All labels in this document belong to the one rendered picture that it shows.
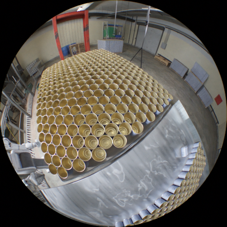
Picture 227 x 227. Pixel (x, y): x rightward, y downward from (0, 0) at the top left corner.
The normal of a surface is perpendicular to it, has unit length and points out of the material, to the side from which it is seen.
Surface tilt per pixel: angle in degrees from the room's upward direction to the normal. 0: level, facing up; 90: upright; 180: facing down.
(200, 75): 90
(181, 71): 92
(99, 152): 2
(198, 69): 90
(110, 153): 2
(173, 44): 90
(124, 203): 0
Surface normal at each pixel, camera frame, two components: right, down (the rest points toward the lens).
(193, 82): -0.79, 0.50
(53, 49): 0.57, 0.74
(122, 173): 0.06, -0.47
